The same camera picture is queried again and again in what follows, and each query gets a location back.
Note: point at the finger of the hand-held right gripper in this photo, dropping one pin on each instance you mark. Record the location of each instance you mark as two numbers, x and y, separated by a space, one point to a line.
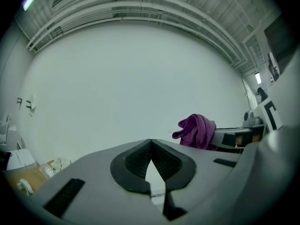
218 138

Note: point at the person's right hand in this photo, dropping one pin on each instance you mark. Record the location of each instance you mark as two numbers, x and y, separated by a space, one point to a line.
239 141

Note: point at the clear bag of white parts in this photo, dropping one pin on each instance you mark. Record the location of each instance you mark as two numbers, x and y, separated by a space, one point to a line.
54 167

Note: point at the purple microfibre cloth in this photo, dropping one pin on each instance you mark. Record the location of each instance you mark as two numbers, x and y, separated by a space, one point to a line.
197 130

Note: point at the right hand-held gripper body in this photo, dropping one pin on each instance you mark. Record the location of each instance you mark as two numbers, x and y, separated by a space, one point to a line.
269 114

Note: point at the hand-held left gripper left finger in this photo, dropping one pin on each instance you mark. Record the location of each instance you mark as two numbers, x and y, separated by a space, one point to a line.
98 172

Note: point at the black wall bracket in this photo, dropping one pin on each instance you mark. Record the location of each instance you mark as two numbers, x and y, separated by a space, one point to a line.
19 101
29 104

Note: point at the white smart toilet black panel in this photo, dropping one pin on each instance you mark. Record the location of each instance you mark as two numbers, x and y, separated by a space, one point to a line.
21 158

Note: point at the large brown cardboard box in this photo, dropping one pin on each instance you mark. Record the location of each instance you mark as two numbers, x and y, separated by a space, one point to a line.
28 177

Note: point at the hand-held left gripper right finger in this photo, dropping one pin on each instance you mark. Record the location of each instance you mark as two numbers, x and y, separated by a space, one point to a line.
201 172

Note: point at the ceiling tube light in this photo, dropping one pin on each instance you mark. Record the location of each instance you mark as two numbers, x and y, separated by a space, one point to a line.
258 77

